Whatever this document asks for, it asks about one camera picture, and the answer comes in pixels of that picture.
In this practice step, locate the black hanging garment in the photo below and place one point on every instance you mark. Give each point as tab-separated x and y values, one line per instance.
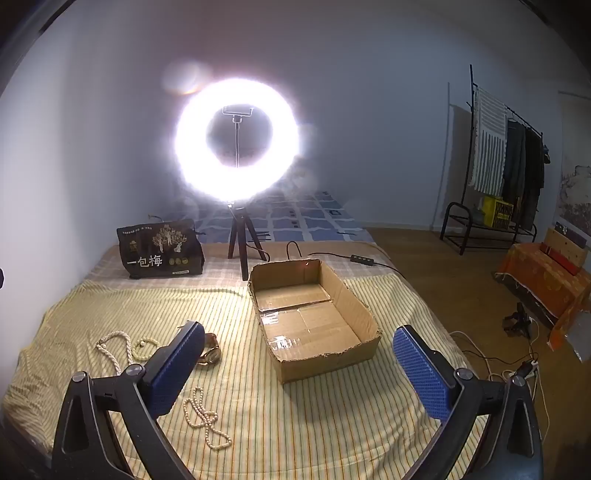
535	170

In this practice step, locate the striped towel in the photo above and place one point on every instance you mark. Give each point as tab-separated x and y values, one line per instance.
489	138

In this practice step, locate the checked bed sheet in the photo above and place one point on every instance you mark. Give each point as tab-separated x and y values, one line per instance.
217	270

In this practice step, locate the yellow striped blanket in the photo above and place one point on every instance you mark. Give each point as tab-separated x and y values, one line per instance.
231	314

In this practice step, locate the grey hanging garment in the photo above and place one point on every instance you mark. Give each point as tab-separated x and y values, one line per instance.
513	157

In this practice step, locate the blue patterned blanket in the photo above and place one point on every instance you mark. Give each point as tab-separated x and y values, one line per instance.
314	217

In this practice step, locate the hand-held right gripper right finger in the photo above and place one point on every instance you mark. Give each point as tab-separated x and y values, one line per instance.
420	374

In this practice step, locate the black floor clamp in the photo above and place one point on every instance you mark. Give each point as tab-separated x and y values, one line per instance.
516	319

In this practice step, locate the cardboard box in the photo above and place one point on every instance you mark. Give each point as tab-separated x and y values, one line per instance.
323	364

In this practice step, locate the white power strip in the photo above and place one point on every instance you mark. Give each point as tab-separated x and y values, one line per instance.
524	371

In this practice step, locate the cardboard piece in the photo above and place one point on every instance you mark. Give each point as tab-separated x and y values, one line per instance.
561	244

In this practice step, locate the black clothes rack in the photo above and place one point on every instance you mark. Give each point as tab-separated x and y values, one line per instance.
471	83

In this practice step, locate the black tripod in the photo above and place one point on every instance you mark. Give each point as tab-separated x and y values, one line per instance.
235	230

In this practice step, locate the black printed bag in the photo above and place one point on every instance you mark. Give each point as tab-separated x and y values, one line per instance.
157	249

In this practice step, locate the wall poster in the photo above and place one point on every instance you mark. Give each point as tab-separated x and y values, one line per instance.
575	184

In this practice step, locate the yellow crate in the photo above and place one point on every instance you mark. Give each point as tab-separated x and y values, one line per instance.
497	211

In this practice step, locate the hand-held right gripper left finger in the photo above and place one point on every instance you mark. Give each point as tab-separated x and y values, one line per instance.
178	369

